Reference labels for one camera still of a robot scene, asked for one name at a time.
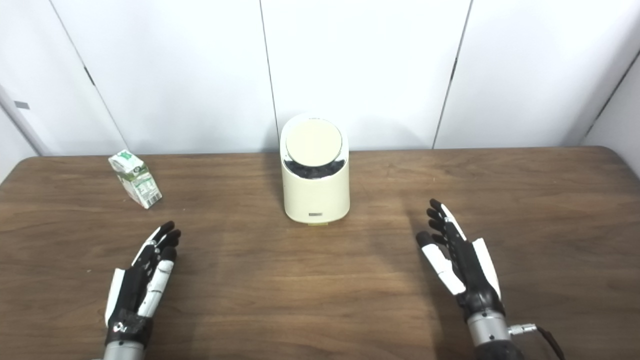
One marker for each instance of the black bin liner bag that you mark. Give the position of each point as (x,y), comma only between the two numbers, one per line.
(315,171)

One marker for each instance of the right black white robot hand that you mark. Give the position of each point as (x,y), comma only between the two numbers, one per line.
(470,270)

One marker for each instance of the cream-colored bin body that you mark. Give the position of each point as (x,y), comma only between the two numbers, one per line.
(316,197)

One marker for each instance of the green white milk carton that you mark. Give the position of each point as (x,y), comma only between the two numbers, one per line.
(137,182)

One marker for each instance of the cream round bin lid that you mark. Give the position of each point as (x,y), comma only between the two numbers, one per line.
(314,140)

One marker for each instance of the small grey wall tag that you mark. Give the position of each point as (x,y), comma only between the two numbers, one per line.
(22,105)

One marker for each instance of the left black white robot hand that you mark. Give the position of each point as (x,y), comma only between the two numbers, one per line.
(131,295)

